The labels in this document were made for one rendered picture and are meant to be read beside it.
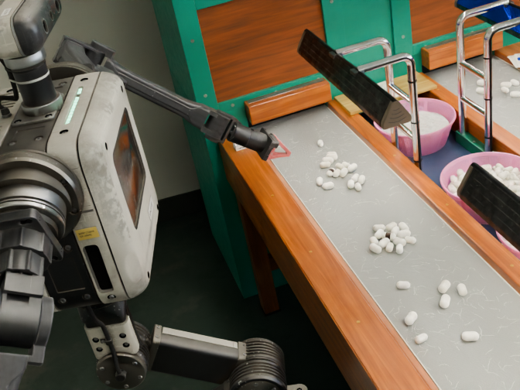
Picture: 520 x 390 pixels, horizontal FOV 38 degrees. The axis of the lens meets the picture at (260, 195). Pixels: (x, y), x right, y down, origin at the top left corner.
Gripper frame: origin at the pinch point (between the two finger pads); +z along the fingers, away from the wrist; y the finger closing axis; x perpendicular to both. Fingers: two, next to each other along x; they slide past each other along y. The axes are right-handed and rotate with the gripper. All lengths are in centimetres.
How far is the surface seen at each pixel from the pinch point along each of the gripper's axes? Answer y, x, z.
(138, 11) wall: 121, 1, -27
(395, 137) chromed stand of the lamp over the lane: 3.5, -16.5, 32.8
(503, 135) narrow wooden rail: -11, -33, 56
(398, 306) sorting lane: -63, 7, 11
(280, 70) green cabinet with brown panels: 45.5, -13.7, 6.9
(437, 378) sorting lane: -86, 9, 9
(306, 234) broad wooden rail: -27.5, 11.4, 2.0
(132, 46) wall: 122, 15, -23
